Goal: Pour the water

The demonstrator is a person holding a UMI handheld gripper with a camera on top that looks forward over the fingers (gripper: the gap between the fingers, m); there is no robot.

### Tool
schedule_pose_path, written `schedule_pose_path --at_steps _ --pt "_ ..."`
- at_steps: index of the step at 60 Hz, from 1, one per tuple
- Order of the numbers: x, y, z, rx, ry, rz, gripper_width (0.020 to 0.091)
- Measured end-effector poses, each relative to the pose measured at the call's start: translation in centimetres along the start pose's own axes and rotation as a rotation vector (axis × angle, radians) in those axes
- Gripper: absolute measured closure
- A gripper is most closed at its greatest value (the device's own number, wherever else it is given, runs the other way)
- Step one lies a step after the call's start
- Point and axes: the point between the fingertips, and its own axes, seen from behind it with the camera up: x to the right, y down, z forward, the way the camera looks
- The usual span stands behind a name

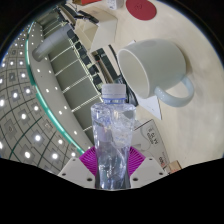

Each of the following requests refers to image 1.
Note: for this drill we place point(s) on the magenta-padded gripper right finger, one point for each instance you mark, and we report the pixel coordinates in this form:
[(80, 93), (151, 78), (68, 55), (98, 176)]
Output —
[(136, 160)]

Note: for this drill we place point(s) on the flat round red coaster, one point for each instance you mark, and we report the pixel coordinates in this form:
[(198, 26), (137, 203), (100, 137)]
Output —
[(141, 8)]

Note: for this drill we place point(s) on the group of round ceiling lights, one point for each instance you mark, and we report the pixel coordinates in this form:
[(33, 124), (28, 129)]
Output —
[(23, 116)]

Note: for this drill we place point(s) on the long curved conference desk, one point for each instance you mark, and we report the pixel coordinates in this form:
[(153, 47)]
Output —
[(75, 18)]

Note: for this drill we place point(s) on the white ceramic mug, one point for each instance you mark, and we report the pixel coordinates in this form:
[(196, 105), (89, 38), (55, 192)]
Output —
[(160, 63)]

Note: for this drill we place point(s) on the row of black office chairs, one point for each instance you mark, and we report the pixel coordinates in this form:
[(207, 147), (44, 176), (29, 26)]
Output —
[(90, 63)]

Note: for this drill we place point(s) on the clear plastic water bottle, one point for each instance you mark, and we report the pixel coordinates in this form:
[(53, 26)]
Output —
[(113, 133)]

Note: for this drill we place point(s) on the grey round column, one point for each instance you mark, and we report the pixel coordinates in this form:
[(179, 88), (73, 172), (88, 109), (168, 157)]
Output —
[(50, 43)]

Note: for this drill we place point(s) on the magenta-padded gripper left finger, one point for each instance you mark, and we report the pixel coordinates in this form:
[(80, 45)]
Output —
[(87, 160)]

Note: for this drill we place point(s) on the white paper sheet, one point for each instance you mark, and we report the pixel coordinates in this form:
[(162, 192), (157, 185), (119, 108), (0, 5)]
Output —
[(151, 105)]

